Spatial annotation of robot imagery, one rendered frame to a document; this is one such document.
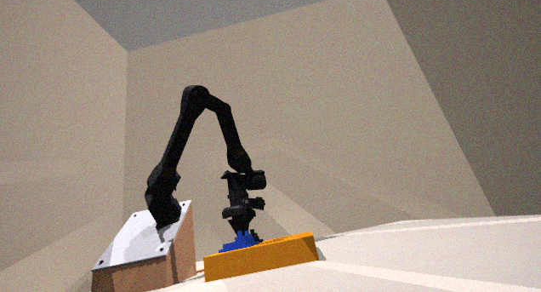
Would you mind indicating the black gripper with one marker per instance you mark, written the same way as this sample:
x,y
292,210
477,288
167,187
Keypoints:
x,y
241,217

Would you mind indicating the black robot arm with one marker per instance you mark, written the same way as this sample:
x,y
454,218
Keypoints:
x,y
164,178

